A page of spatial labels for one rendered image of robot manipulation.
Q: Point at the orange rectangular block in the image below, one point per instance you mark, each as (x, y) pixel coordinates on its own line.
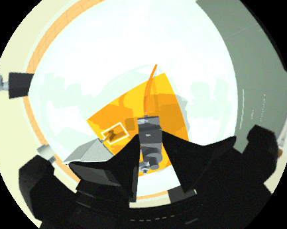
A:
(118, 119)

